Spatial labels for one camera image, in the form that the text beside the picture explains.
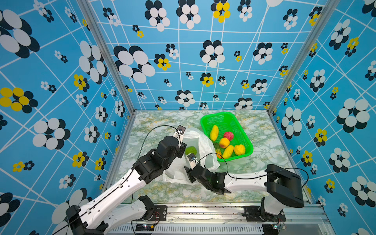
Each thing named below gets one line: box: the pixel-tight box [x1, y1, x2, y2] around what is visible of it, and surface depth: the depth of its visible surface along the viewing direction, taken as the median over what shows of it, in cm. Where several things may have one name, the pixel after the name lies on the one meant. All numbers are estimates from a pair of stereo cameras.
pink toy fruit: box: [223, 131, 235, 141], surface depth 101 cm
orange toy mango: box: [213, 142, 222, 159], surface depth 96 cm
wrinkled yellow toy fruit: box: [234, 144, 246, 156], surface depth 93 cm
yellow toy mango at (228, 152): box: [222, 144, 235, 160], surface depth 94 cm
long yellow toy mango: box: [210, 124, 219, 142], surface depth 103 cm
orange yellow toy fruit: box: [219, 137, 231, 149], surface depth 96 cm
